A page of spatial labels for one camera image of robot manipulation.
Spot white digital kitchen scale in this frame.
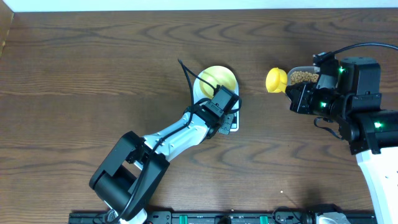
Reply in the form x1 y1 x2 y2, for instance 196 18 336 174
192 70 240 133

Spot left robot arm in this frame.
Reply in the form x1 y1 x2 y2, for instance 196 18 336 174
89 86 241 223

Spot yellow bowl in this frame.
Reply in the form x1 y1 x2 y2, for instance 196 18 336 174
195 65 238 98

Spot right camera cable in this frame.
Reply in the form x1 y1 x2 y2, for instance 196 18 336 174
312 42 398 65

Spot camera cable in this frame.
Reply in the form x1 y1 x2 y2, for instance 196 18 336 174
312 42 398 65
105 58 221 224

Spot left camera cable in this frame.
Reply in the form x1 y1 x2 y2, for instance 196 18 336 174
105 58 221 224

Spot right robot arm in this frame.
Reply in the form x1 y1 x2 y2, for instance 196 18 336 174
285 57 397 223

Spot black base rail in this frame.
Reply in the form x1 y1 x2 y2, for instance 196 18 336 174
68 210 377 224

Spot yellow measuring scoop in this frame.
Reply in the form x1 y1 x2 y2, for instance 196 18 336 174
266 67 288 93

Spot clear plastic container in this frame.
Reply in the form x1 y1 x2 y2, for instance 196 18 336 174
286 66 320 103

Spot soybeans in container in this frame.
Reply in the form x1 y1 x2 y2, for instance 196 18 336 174
290 71 319 85

